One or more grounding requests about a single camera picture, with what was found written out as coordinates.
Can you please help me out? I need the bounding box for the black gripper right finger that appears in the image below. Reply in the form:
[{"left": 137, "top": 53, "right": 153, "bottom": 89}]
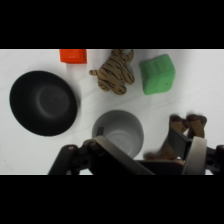
[{"left": 134, "top": 127, "right": 224, "bottom": 176}]

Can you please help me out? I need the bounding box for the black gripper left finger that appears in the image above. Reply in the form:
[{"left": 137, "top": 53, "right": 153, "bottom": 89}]
[{"left": 48, "top": 135, "right": 155, "bottom": 176}]

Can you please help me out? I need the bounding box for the black bowl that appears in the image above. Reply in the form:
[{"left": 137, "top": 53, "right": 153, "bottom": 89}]
[{"left": 9, "top": 70, "right": 79, "bottom": 137}]

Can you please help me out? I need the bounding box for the brown plush toy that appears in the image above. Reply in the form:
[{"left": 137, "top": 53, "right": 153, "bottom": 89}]
[{"left": 143, "top": 113, "right": 208, "bottom": 165}]

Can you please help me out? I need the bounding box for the grey cup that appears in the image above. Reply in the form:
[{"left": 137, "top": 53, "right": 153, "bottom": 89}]
[{"left": 91, "top": 110, "right": 145, "bottom": 159}]

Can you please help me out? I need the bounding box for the tiger plush toy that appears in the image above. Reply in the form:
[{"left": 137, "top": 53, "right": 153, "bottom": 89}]
[{"left": 88, "top": 49, "right": 136, "bottom": 96}]

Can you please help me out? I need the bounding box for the green foam cube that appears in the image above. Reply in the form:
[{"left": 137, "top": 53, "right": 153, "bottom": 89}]
[{"left": 138, "top": 53, "right": 177, "bottom": 96}]

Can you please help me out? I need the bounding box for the orange block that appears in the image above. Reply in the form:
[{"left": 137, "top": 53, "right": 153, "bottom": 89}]
[{"left": 59, "top": 49, "right": 88, "bottom": 65}]

